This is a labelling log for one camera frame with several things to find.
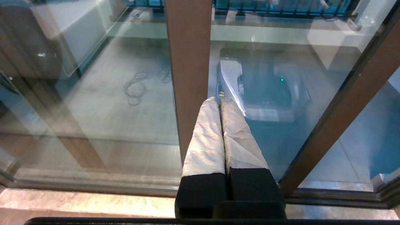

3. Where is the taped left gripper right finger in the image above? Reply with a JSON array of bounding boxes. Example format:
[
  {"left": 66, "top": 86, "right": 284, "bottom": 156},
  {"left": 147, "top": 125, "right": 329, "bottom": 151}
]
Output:
[{"left": 220, "top": 93, "right": 286, "bottom": 204}]

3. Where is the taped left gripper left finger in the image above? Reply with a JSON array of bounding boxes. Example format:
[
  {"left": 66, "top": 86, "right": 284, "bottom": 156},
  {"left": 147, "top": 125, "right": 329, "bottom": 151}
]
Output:
[{"left": 175, "top": 97, "right": 228, "bottom": 219}]

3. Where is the brown framed sliding glass door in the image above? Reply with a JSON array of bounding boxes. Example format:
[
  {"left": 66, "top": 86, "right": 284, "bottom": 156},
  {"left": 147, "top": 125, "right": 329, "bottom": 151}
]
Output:
[{"left": 0, "top": 0, "right": 400, "bottom": 197}]

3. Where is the brown framed fixed glass panel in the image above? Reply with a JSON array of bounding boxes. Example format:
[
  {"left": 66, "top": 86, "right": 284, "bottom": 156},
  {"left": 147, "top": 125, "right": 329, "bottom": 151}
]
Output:
[{"left": 0, "top": 0, "right": 213, "bottom": 192}]

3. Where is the dark brown door jamb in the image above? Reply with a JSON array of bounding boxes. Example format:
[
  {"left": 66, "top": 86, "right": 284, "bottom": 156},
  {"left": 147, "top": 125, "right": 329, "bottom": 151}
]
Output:
[{"left": 372, "top": 175, "right": 400, "bottom": 209}]

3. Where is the black balcony railing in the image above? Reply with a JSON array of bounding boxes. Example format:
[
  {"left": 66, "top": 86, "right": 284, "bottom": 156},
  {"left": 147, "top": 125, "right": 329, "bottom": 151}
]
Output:
[{"left": 128, "top": 0, "right": 357, "bottom": 21}]

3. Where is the black cable coil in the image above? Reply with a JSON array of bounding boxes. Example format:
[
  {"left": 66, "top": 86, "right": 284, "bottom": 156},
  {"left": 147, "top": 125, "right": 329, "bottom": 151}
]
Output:
[{"left": 123, "top": 67, "right": 172, "bottom": 106}]

